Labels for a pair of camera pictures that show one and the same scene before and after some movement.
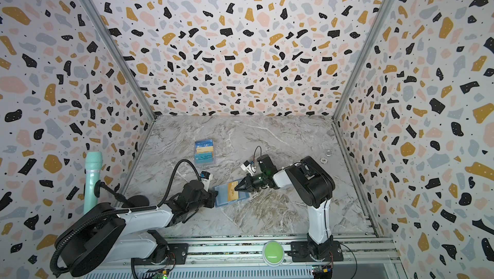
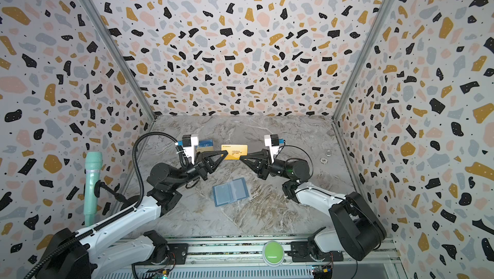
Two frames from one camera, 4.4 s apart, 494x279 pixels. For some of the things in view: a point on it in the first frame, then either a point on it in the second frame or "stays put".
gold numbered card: [202, 149] stays put
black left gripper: [213, 195] to [201, 170]
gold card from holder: [232, 193] to [235, 151]
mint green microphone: [93, 170] stays put
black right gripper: [250, 182] to [262, 171]
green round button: [273, 253] stays put
